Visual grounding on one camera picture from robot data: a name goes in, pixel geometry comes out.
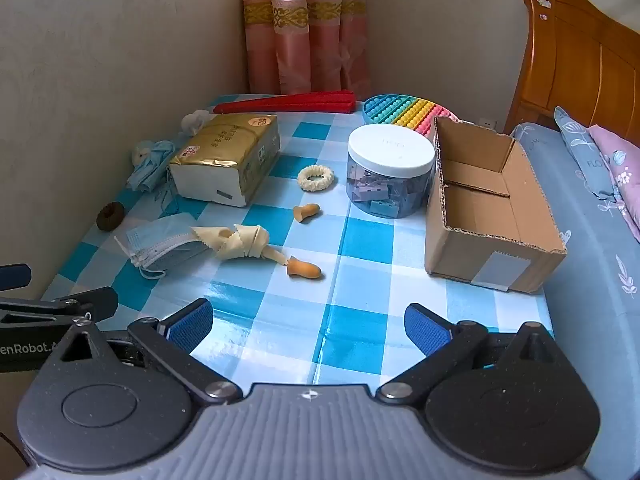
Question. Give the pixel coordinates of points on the red folded fan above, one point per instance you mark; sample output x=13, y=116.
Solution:
x=285, y=102

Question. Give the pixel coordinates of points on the brown scrunchie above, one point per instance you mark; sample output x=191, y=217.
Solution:
x=104, y=219

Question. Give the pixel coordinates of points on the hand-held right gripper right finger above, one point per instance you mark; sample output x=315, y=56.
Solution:
x=425, y=327

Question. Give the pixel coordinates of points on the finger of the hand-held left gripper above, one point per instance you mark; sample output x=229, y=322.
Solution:
x=14, y=276
x=95, y=302

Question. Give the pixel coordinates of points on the gold tissue pack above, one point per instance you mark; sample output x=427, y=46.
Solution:
x=220, y=160

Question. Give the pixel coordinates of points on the clear jar with white lid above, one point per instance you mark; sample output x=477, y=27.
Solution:
x=390, y=152

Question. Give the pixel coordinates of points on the blue face mask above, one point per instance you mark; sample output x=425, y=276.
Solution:
x=155, y=165
x=160, y=245

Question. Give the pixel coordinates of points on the blue floral pillow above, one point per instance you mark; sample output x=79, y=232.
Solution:
x=585, y=160

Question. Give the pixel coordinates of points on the pink curtain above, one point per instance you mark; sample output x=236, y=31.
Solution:
x=300, y=35

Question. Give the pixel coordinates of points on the cream scrunchie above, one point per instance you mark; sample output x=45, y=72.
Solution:
x=304, y=180

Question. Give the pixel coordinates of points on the white wall socket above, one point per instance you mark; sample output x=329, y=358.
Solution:
x=488, y=123

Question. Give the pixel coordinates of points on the rainbow pop bubble toy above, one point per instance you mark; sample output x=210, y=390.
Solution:
x=400, y=110

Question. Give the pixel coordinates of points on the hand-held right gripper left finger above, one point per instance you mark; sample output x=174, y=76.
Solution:
x=192, y=325

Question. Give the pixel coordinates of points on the blue checkered tablecloth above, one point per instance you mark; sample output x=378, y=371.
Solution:
x=310, y=290

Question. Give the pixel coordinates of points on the cardboard box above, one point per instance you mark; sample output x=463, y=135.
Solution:
x=492, y=255

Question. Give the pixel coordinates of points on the pink floral pillow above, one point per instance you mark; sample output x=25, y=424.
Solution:
x=620, y=170

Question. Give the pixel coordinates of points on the wooden headboard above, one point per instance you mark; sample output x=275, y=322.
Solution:
x=575, y=60

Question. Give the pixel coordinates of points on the cream toy umbrella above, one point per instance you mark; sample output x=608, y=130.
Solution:
x=240, y=242

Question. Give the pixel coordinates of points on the bed with blue sheet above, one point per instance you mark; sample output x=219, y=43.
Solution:
x=590, y=300

